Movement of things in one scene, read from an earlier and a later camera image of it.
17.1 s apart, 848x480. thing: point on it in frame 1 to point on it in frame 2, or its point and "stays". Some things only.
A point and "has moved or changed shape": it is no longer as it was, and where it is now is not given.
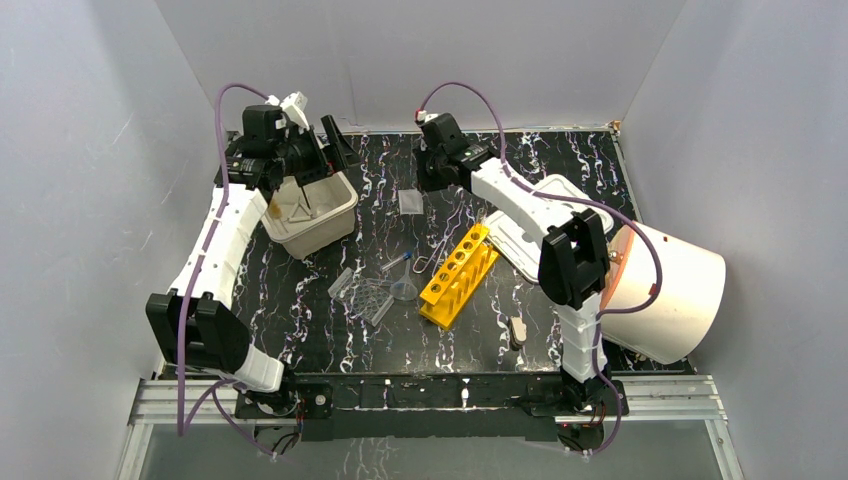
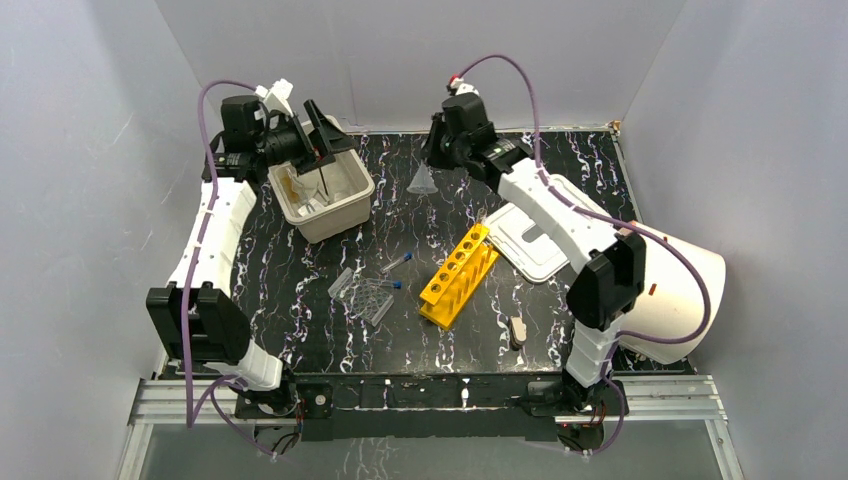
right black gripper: (424, 184) to (436, 128)
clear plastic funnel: (404, 289) has moved or changed shape
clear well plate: (364, 298) stays
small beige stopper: (518, 332) stays
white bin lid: (519, 244) stays
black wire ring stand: (306, 198) to (324, 182)
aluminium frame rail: (689, 400) stays
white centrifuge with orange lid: (680, 321) stays
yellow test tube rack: (452, 289) stays
